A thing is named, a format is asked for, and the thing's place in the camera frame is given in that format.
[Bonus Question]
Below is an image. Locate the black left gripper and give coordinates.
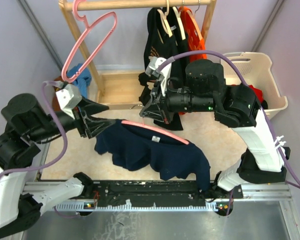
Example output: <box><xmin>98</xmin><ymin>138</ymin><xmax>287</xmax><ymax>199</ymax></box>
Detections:
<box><xmin>29</xmin><ymin>92</ymin><xmax>117</xmax><ymax>141</ymax></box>

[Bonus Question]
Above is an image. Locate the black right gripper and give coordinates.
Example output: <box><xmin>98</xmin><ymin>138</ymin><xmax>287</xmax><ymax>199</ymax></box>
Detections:
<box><xmin>139</xmin><ymin>77</ymin><xmax>216</xmax><ymax>125</ymax></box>

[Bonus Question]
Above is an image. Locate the pink hanger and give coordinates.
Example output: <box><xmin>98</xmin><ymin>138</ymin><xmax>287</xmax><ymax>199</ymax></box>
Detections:
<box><xmin>120</xmin><ymin>115</ymin><xmax>190</xmax><ymax>146</ymax></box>
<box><xmin>61</xmin><ymin>0</ymin><xmax>118</xmax><ymax>83</ymax></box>

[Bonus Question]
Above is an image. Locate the navy blue t shirt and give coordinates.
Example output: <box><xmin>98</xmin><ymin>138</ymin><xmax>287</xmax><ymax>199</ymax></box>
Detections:
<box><xmin>94</xmin><ymin>119</ymin><xmax>211</xmax><ymax>191</ymax></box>

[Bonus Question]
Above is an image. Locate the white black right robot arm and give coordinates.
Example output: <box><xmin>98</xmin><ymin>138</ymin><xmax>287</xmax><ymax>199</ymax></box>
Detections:
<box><xmin>140</xmin><ymin>57</ymin><xmax>291</xmax><ymax>198</ymax></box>

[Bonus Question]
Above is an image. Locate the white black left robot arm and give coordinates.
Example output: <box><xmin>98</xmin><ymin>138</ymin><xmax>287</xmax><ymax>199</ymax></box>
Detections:
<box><xmin>0</xmin><ymin>93</ymin><xmax>115</xmax><ymax>239</ymax></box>

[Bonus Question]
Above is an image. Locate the brown t shirt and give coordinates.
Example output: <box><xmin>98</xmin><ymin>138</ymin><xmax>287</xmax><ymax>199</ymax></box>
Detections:
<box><xmin>52</xmin><ymin>76</ymin><xmax>63</xmax><ymax>112</ymax></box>

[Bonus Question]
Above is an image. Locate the black printed t shirt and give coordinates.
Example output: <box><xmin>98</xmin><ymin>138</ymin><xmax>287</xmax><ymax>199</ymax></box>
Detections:
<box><xmin>138</xmin><ymin>6</ymin><xmax>189</xmax><ymax>131</ymax></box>

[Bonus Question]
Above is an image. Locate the orange t shirt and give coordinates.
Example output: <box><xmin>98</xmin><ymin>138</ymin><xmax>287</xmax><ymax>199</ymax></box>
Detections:
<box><xmin>177</xmin><ymin>6</ymin><xmax>208</xmax><ymax>116</ymax></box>

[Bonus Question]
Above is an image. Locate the cream hanger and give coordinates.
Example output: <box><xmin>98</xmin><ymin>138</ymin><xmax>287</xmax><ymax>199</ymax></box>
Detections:
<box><xmin>157</xmin><ymin>0</ymin><xmax>173</xmax><ymax>38</ymax></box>
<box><xmin>172</xmin><ymin>6</ymin><xmax>186</xmax><ymax>41</ymax></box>

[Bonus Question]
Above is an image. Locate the wooden hanger under orange shirt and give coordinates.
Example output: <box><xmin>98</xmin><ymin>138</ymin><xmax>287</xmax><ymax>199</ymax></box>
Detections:
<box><xmin>181</xmin><ymin>6</ymin><xmax>203</xmax><ymax>44</ymax></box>

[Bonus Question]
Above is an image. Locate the red t shirt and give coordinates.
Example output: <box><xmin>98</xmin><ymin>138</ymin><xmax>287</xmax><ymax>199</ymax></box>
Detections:
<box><xmin>249</xmin><ymin>84</ymin><xmax>264</xmax><ymax>103</ymax></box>

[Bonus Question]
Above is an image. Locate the wooden clothes rack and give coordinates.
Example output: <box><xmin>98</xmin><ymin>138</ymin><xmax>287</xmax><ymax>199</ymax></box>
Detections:
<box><xmin>58</xmin><ymin>0</ymin><xmax>217</xmax><ymax>110</ymax></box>

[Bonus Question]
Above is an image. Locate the white laundry basket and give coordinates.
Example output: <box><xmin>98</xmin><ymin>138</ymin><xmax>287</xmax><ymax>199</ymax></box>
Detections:
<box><xmin>224</xmin><ymin>52</ymin><xmax>288</xmax><ymax>119</ymax></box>

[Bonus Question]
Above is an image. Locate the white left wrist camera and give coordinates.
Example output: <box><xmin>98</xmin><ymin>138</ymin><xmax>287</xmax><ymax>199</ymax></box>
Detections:
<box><xmin>56</xmin><ymin>84</ymin><xmax>83</xmax><ymax>119</ymax></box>

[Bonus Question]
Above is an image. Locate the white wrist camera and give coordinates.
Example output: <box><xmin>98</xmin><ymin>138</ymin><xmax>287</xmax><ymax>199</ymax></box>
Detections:
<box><xmin>56</xmin><ymin>84</ymin><xmax>83</xmax><ymax>119</ymax></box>
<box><xmin>145</xmin><ymin>56</ymin><xmax>172</xmax><ymax>97</ymax></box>

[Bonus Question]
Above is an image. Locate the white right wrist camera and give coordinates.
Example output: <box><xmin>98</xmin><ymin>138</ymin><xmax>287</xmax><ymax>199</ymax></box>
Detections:
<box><xmin>145</xmin><ymin>56</ymin><xmax>172</xmax><ymax>97</ymax></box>

